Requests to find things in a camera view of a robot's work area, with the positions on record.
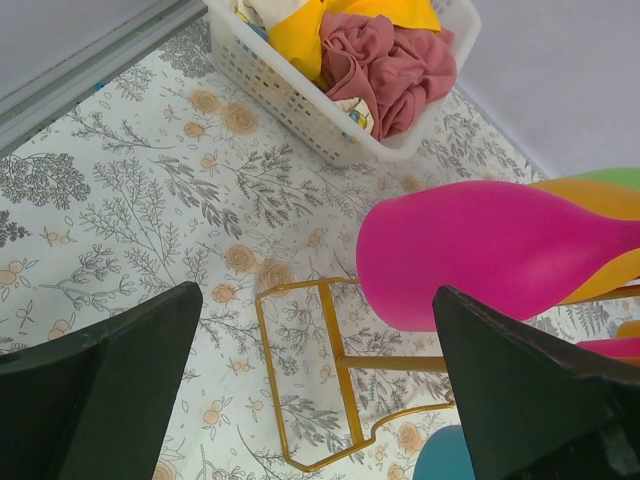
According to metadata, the green wine glass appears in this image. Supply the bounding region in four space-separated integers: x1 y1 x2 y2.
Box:
572 167 640 190

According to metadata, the blue wine glass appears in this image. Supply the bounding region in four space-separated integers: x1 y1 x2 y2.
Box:
412 425 475 480

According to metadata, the white plastic laundry basket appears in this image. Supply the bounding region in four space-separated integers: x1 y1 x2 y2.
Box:
207 1 481 164

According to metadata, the yellow cloth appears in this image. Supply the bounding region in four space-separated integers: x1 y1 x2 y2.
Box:
266 1 441 82

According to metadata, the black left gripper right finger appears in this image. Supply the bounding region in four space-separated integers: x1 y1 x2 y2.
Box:
433 286 639 479

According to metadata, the left orange wine glass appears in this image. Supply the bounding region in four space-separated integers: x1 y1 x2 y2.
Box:
530 177 639 304

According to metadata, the cream floral cloth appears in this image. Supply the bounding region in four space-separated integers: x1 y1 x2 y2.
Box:
229 0 307 29

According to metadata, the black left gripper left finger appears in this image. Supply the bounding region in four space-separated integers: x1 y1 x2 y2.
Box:
1 282 203 479

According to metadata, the floral tablecloth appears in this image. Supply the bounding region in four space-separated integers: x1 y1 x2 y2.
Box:
0 17 640 480

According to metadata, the dusty pink cloth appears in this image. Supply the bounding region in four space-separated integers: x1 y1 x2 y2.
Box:
321 15 457 141

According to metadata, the front left magenta wine glass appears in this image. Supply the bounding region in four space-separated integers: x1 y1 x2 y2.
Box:
356 180 640 360

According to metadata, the gold wire glass rack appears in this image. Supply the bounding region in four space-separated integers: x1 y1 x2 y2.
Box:
255 277 455 473

